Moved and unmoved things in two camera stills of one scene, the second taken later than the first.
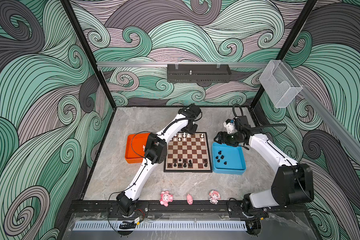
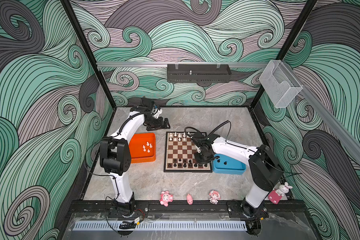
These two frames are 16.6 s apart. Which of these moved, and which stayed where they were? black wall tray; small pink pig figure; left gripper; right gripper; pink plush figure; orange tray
Moved: right gripper; left gripper
Stayed: pink plush figure; small pink pig figure; orange tray; black wall tray
